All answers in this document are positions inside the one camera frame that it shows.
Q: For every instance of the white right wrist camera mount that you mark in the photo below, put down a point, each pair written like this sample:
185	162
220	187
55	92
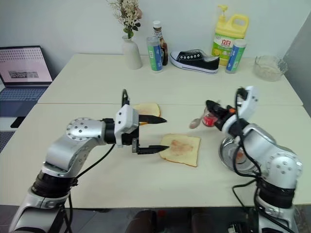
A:
251	102

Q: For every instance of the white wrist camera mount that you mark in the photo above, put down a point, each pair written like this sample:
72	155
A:
251	102
125	119

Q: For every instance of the dried flower bouquet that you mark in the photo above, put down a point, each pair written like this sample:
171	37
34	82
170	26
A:
128	14

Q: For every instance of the clear glass bowl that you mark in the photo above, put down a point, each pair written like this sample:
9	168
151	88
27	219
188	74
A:
269	69

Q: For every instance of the dark grey textured mat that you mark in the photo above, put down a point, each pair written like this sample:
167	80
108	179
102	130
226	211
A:
5	142

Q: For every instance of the slice of toast bread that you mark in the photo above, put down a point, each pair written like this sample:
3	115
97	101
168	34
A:
184	150

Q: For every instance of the small spoon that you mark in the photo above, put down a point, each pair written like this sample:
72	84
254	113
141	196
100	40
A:
195	123

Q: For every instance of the clear canister blue green label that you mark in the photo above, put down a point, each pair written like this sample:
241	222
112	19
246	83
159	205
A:
235	57
155	57

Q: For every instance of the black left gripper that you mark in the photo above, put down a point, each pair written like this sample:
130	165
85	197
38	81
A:
131	139

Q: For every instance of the white ceramic vase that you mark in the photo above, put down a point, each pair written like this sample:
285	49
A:
132	54

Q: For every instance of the flat black object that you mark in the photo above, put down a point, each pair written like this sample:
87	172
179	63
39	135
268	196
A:
18	122

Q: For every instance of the yellow detergent pump bottle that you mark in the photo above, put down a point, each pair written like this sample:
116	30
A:
229	29

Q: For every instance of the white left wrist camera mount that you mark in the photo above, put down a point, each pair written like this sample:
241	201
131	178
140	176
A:
125	119

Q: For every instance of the open grey laptop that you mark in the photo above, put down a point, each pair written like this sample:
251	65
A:
22	68

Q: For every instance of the small glass jam jar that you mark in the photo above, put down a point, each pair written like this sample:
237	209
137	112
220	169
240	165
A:
209	121

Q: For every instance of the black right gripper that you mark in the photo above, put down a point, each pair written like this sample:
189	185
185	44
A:
227	115

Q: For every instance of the round metal dish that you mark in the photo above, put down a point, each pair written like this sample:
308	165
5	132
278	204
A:
228	153

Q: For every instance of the black white canvas sneaker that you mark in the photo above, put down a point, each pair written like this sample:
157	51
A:
194	61

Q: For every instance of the brown sauce bottle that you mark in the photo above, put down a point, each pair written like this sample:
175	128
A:
158	28

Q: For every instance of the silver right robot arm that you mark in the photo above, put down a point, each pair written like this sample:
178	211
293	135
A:
267	155

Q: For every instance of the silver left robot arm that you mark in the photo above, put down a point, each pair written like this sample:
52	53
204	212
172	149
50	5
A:
73	145

